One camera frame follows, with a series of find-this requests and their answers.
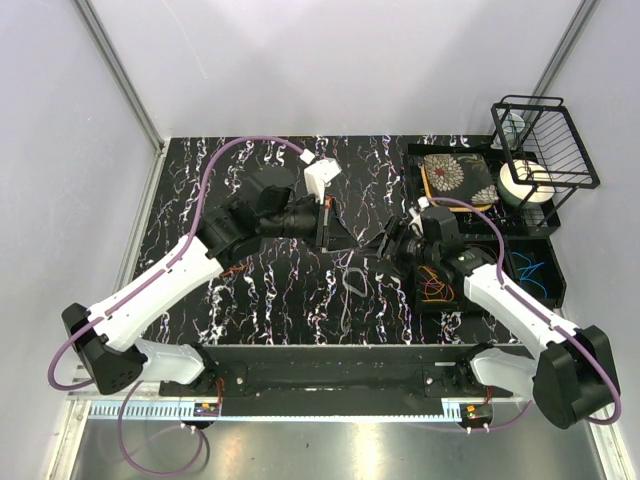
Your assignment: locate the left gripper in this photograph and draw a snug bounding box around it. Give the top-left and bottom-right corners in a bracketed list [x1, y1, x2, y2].
[261, 192, 361, 254]

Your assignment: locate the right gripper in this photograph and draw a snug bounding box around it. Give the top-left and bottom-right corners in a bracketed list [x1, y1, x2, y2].
[355, 216, 440, 281]

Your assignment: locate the white cable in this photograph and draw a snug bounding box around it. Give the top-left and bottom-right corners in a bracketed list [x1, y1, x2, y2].
[337, 249, 371, 334]

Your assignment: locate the pink cable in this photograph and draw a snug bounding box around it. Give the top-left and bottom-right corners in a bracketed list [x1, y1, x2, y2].
[418, 264, 451, 301]

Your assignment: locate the blue cable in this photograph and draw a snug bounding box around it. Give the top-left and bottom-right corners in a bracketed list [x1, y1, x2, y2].
[512, 252, 549, 296]

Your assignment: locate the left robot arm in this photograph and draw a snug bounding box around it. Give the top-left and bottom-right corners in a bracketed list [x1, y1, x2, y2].
[62, 159, 357, 396]

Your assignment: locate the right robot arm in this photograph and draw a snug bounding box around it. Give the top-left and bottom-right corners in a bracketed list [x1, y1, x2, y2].
[360, 207, 622, 429]

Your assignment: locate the black marble pattern mat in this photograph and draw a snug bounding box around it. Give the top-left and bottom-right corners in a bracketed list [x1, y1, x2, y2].
[137, 135, 514, 346]

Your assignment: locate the black bin left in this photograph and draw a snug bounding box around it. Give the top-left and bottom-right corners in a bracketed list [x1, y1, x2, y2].
[414, 265, 464, 313]

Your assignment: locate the black bin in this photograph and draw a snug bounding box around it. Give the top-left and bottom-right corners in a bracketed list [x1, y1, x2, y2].
[506, 237, 566, 309]
[414, 265, 464, 313]

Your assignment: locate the floral black cushion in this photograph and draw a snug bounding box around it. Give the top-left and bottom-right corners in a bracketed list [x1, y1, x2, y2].
[421, 153, 499, 211]

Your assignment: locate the black tray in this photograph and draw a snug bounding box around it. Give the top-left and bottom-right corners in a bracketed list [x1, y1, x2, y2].
[403, 143, 538, 236]

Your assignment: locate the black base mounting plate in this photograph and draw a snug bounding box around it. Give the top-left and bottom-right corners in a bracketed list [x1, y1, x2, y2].
[158, 342, 531, 399]

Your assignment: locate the black bin right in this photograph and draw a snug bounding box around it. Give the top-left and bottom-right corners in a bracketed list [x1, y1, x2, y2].
[506, 237, 566, 309]

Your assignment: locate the white plate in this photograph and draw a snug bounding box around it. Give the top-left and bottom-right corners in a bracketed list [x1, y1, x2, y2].
[498, 159, 555, 209]

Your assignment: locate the white cup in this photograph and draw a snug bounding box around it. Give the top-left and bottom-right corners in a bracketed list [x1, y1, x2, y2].
[501, 113, 526, 149]

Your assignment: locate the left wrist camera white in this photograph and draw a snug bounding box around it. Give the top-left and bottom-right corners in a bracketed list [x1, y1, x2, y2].
[299, 149, 342, 203]

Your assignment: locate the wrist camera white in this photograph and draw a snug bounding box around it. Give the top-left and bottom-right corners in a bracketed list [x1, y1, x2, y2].
[409, 196, 430, 234]
[299, 149, 342, 203]

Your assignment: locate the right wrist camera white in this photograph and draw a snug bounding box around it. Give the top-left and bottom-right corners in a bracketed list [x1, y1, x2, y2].
[409, 196, 430, 234]

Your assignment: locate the black wire dish rack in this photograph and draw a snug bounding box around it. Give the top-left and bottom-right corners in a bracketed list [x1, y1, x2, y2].
[491, 95, 600, 237]

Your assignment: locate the left aluminium frame post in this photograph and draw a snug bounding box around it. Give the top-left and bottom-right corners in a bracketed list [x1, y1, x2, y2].
[70, 0, 165, 154]

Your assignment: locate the aluminium frame post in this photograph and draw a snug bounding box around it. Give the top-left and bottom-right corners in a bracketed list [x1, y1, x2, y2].
[531, 0, 601, 97]
[70, 0, 165, 154]

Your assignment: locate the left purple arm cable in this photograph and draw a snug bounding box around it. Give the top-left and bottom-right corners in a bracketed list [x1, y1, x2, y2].
[47, 135, 306, 475]

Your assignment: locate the aluminium rail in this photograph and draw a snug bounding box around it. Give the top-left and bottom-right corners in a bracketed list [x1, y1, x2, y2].
[75, 379, 521, 423]

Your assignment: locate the right aluminium frame post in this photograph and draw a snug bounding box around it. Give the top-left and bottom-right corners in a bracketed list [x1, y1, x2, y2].
[531, 0, 601, 97]

